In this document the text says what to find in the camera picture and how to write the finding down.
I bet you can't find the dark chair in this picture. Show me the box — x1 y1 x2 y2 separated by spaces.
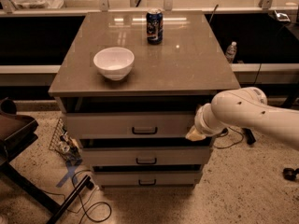
0 98 91 224

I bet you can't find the black cable right floor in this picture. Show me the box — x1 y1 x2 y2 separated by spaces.
213 126 245 150

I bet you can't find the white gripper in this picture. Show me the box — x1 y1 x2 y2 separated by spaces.
185 104 225 142

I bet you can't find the clear plastic water bottle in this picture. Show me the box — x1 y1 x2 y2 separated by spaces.
225 41 237 63

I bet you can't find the grey drawer cabinet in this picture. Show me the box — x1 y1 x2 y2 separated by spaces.
50 11 239 174

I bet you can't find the wire basket with items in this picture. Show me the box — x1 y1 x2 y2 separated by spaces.
49 119 81 161

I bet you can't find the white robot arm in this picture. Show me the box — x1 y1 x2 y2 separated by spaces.
186 87 299 150

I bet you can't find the white ceramic bowl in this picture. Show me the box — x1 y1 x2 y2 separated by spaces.
93 47 135 81

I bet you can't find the black caster wheel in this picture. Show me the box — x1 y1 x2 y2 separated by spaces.
282 168 299 181

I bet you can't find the black table leg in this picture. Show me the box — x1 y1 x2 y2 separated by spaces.
243 128 256 145

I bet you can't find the grey drawer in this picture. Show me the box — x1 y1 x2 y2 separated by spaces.
80 147 211 166
93 171 202 187
63 111 194 139

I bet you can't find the blue soda can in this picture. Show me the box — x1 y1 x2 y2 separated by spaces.
146 8 163 45

